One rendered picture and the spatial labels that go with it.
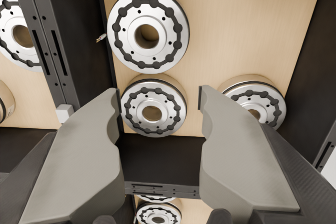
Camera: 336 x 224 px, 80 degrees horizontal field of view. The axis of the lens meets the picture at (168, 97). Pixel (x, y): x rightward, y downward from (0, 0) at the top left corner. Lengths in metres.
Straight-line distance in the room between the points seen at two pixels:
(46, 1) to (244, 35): 0.23
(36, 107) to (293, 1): 0.43
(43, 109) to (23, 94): 0.04
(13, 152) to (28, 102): 0.09
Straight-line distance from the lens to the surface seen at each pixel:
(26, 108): 0.44
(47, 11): 0.22
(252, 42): 0.30
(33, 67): 0.34
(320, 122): 0.29
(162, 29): 0.25
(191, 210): 0.55
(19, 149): 0.43
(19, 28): 0.34
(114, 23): 0.27
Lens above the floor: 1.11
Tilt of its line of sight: 59 degrees down
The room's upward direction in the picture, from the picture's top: 171 degrees counter-clockwise
